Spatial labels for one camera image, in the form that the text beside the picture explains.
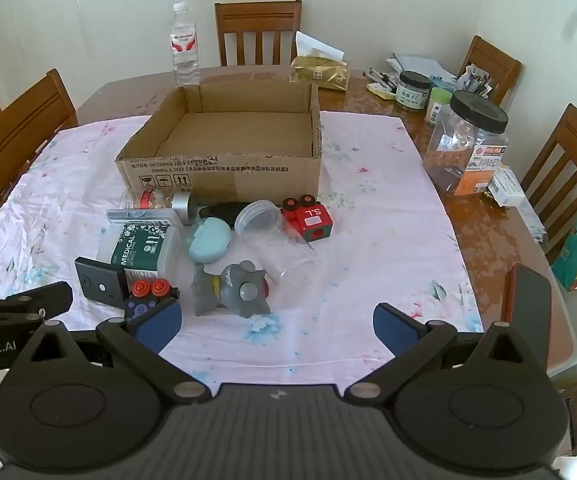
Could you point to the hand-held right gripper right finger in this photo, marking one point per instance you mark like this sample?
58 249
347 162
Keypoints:
394 327

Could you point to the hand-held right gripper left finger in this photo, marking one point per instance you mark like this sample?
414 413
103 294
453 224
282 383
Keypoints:
156 327

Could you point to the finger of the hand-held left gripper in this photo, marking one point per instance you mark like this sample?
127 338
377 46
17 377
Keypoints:
33 300

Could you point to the black square device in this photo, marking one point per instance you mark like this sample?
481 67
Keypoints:
101 282

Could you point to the green and white wipes box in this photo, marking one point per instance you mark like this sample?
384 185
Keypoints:
138 250

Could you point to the grey shark toy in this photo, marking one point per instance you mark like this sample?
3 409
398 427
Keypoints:
238 290

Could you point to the red toy train block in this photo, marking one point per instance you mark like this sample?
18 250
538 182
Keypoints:
311 220

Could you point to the blue toy with red wheels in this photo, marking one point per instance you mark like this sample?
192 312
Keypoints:
151 292

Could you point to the light blue plastic case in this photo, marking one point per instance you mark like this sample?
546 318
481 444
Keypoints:
209 240

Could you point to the pink floral cloth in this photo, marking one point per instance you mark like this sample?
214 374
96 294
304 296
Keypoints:
383 220

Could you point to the silver rectangular case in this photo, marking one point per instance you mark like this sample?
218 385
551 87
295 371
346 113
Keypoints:
141 215

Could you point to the silver and black flashlight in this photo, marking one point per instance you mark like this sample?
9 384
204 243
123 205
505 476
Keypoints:
188 207

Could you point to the small red-label pill bottle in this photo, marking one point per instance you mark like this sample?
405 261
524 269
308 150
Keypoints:
148 199

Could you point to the red-edged smartphone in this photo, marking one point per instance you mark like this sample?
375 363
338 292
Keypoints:
530 310

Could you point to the clear plastic jar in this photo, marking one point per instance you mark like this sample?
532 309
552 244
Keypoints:
278 245

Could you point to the wooden dining chair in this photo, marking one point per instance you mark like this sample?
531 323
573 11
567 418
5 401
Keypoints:
493 67
258 35
568 160
13 130

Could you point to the white medicine box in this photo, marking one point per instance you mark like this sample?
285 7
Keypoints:
507 187

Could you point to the large clear black-lid jar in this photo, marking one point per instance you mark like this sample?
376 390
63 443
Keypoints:
468 150

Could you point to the small brown cardboard box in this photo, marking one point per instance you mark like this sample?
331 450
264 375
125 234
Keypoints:
575 415

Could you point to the small green bottle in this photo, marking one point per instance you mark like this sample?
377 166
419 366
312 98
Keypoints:
437 105

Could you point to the yellow sticky note pad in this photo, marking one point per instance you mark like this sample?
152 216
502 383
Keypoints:
381 91

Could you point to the small black-lid jar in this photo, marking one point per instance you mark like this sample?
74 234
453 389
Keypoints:
412 91

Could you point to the bunch of pens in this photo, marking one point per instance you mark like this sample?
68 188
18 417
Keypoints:
381 79

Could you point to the teal container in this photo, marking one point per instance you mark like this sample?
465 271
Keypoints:
443 82

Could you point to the bag of small items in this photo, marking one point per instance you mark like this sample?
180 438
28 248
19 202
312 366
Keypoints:
475 80

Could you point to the pile of white papers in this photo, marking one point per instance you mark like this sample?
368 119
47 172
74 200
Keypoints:
418 65

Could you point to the gold tissue pack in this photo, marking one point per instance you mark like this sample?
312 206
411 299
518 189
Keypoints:
321 70

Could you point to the clear plastic water bottle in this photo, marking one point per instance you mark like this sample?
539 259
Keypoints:
186 55

